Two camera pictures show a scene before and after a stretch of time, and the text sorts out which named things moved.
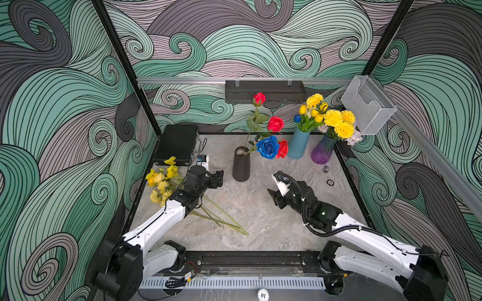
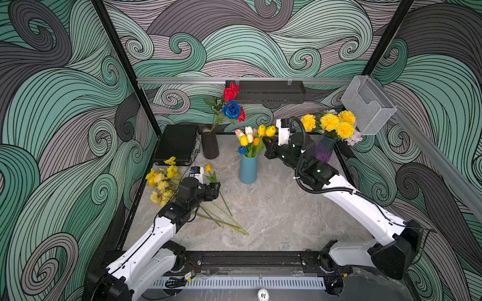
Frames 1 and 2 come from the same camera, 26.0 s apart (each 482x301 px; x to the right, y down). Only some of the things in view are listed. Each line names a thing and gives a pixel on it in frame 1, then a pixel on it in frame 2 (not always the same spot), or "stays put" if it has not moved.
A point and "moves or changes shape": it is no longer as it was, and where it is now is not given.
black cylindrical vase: (241, 163) to (211, 148)
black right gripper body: (289, 199) to (285, 154)
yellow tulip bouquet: (312, 114) to (251, 140)
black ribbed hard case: (177, 141) stays put
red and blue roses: (260, 123) to (230, 94)
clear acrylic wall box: (369, 107) stays put
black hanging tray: (276, 91) stays put
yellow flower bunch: (228, 222) stays put
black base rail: (256, 263) stays put
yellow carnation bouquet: (341, 125) stays put
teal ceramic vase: (298, 143) moves or changes shape
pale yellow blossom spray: (166, 180) stays put
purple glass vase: (321, 152) stays put
